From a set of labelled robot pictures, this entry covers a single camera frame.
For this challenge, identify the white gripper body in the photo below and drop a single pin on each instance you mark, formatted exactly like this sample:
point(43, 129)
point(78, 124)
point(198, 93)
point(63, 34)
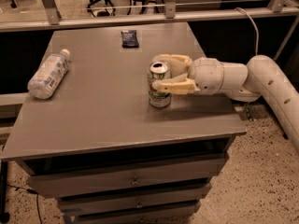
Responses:
point(206, 75)

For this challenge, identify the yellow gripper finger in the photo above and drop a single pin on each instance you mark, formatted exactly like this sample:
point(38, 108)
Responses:
point(183, 87)
point(173, 59)

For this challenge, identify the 7up soda can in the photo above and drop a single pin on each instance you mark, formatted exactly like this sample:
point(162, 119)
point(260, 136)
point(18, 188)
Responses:
point(157, 71)

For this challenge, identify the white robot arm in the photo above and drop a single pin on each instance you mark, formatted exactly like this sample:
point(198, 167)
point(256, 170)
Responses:
point(260, 77)

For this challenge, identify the dark blue snack packet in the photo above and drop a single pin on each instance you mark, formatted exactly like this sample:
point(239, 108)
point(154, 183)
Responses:
point(129, 39)

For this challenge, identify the top grey drawer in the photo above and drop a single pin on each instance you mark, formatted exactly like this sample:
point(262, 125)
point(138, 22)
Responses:
point(124, 177)

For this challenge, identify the grey drawer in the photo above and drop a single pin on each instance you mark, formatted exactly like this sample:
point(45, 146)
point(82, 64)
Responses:
point(137, 199)
point(124, 177)
point(142, 215)

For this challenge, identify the grey drawer cabinet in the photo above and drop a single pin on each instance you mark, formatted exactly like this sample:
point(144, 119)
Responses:
point(100, 116)

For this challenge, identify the middle grey drawer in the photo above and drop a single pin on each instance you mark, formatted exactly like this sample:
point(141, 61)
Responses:
point(137, 199)

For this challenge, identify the bottom grey drawer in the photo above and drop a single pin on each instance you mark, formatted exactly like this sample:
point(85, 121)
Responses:
point(142, 215)

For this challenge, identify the clear plastic water bottle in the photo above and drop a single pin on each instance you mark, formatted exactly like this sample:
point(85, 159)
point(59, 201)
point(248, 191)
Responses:
point(49, 74)

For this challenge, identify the black stand leg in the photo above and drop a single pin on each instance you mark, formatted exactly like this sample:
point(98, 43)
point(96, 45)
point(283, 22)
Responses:
point(4, 215)

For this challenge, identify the metal railing frame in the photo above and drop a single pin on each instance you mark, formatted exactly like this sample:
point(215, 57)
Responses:
point(32, 15)

